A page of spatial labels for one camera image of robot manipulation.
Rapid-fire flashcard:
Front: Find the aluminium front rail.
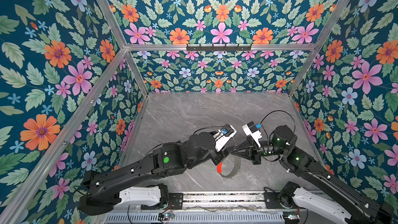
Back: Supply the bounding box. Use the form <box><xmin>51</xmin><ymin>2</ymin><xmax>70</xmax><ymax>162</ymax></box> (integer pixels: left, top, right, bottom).
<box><xmin>102</xmin><ymin>191</ymin><xmax>312</xmax><ymax>212</ymax></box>

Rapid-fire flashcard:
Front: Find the white slotted cable duct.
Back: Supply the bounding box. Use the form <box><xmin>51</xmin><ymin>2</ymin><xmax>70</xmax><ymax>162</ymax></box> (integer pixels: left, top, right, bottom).
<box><xmin>105</xmin><ymin>212</ymin><xmax>285</xmax><ymax>224</ymax></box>

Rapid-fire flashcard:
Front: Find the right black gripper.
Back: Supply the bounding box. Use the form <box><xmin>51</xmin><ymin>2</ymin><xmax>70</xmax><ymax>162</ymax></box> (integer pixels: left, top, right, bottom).
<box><xmin>233</xmin><ymin>137</ymin><xmax>288</xmax><ymax>167</ymax></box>

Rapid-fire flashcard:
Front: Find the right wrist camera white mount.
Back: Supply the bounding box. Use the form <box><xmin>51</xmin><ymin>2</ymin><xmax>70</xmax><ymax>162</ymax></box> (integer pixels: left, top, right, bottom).
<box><xmin>242</xmin><ymin>121</ymin><xmax>262</xmax><ymax>148</ymax></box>

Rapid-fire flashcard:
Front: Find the right small circuit board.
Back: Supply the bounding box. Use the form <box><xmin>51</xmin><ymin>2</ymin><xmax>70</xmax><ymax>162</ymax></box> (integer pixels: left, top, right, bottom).
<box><xmin>283</xmin><ymin>213</ymin><xmax>300</xmax><ymax>224</ymax></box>

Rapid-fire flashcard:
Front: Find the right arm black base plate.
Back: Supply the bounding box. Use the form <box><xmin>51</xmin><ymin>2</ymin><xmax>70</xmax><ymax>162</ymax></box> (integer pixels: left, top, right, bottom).
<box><xmin>263</xmin><ymin>191</ymin><xmax>293</xmax><ymax>209</ymax></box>

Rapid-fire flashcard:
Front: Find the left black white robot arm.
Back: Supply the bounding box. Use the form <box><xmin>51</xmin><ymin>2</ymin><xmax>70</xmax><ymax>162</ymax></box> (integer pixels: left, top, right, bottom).
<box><xmin>77</xmin><ymin>132</ymin><xmax>232</xmax><ymax>216</ymax></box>

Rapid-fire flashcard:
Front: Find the large keyring with red grip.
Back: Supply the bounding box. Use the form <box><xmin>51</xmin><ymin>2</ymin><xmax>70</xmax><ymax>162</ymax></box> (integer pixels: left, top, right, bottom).
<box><xmin>217</xmin><ymin>155</ymin><xmax>241</xmax><ymax>179</ymax></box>

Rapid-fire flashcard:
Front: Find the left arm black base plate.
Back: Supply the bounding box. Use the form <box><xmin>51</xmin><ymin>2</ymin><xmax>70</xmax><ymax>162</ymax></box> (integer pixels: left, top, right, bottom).
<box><xmin>141</xmin><ymin>192</ymin><xmax>184</xmax><ymax>211</ymax></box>

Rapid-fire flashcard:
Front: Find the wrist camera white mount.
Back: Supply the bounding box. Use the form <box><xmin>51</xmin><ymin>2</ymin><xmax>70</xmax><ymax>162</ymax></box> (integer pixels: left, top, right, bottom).
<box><xmin>242</xmin><ymin>121</ymin><xmax>262</xmax><ymax>148</ymax></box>
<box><xmin>213</xmin><ymin>124</ymin><xmax>236</xmax><ymax>152</ymax></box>

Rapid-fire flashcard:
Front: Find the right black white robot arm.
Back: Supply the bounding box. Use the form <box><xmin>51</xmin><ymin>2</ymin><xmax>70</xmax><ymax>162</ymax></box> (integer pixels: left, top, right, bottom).
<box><xmin>231</xmin><ymin>125</ymin><xmax>394</xmax><ymax>224</ymax></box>

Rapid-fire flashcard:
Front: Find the small circuit board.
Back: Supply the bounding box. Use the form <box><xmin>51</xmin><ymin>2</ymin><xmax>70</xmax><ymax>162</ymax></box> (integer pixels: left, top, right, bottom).
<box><xmin>283</xmin><ymin>213</ymin><xmax>300</xmax><ymax>224</ymax></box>
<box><xmin>158</xmin><ymin>213</ymin><xmax>175</xmax><ymax>223</ymax></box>

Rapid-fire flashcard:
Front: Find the black hook rail on frame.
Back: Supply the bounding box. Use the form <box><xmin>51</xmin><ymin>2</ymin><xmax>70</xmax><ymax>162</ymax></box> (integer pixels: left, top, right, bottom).
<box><xmin>186</xmin><ymin>44</ymin><xmax>252</xmax><ymax>52</ymax></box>

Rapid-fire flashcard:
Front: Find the left small circuit board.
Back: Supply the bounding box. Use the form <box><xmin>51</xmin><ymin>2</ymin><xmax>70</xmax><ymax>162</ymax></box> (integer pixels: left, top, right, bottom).
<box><xmin>158</xmin><ymin>213</ymin><xmax>175</xmax><ymax>223</ymax></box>

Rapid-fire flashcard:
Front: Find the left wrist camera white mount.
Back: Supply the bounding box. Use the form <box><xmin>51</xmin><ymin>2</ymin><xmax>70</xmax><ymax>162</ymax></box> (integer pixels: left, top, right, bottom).
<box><xmin>213</xmin><ymin>124</ymin><xmax>236</xmax><ymax>152</ymax></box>

